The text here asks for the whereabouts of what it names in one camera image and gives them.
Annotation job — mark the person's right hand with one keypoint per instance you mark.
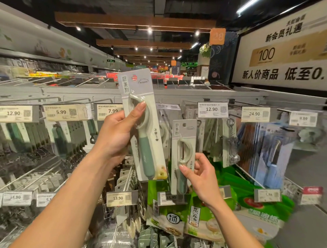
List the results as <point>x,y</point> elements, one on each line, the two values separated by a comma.
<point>202,181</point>

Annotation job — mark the person's left hand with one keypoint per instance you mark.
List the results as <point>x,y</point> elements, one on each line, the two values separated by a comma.
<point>117,138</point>

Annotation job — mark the metal corkscrew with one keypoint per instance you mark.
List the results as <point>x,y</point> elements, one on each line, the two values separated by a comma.
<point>231,143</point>

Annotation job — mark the kitchen tools display rack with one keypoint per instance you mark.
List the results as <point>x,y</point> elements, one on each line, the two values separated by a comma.
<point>301,173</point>

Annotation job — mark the group of green packets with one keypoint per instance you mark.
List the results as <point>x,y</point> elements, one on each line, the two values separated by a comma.
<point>255,204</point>

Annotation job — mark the blue card packets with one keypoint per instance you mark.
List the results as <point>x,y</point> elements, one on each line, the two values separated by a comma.
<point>265,153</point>

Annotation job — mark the rows of hanging utensil packets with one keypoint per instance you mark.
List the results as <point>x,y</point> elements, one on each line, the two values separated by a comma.
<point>46,148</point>

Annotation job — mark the round steel cutter packet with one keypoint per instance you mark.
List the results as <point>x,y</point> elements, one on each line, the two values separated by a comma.
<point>311,135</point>

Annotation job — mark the black chalkboard pillar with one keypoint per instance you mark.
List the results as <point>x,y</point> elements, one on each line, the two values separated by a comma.
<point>222,64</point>

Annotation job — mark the green foliage ceiling decor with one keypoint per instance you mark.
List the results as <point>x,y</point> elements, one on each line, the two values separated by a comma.
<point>205,50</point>

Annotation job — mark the white promo sign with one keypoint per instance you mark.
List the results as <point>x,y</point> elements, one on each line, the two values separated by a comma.
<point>245,61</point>

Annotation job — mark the orange aisle number sign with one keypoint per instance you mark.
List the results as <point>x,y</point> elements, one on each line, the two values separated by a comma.
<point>217,36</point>

